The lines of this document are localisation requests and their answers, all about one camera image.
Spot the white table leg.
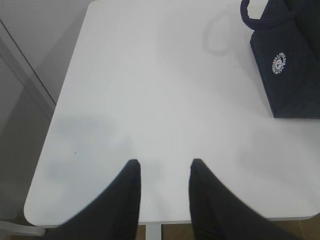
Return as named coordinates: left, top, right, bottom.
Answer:
left=145, top=223, right=163, bottom=240

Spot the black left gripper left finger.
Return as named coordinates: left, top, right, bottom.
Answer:
left=41, top=159, right=141, bottom=240

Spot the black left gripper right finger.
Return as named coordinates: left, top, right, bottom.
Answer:
left=188, top=159, right=298, bottom=240

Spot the navy blue lunch bag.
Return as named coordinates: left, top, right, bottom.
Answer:
left=240, top=0, right=320, bottom=119

